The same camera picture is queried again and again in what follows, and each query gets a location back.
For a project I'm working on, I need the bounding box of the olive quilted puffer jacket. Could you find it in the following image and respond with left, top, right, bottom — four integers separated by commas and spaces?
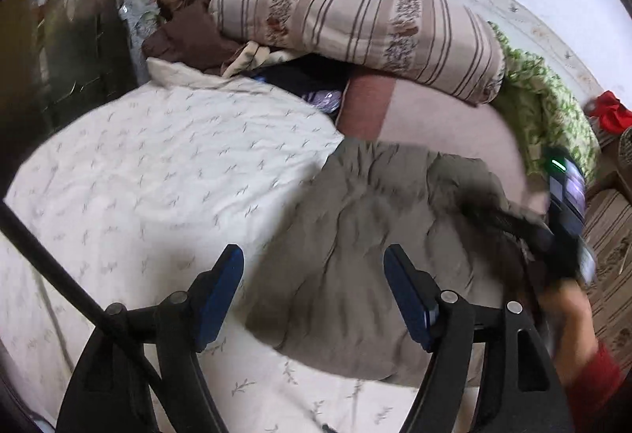
245, 137, 543, 387

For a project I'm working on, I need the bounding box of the red sleeve forearm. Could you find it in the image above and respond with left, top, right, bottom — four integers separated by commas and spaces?
566, 341, 624, 432

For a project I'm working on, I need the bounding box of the right hand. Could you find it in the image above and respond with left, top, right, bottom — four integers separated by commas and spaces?
538, 280, 599, 387

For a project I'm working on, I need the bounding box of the beige striped pillow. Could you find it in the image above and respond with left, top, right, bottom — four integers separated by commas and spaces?
585, 189, 632, 372

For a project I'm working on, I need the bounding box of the white leaf print duvet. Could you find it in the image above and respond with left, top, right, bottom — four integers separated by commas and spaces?
0, 56, 485, 433

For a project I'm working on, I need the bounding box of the green white patterned blanket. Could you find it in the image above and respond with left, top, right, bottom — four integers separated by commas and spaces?
489, 23, 601, 183

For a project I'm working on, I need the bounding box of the red cloth item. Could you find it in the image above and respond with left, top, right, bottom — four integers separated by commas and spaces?
588, 90, 632, 136

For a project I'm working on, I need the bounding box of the pink bed sheet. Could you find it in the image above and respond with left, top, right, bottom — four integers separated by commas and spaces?
337, 68, 547, 214

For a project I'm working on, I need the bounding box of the cream patterned cloth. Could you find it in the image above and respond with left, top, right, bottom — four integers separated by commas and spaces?
221, 40, 303, 79

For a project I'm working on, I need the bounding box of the striped floral folded quilt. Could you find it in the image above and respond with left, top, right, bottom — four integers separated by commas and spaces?
209, 0, 506, 105

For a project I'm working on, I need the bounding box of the dark brown garment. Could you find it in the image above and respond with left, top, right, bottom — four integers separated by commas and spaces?
141, 0, 244, 75

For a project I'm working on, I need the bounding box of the wooden wardrobe with glass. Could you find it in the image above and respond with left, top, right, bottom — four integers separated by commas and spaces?
1, 0, 138, 188

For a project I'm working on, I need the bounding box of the black cable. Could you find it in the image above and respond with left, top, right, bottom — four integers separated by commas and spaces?
0, 200, 164, 433

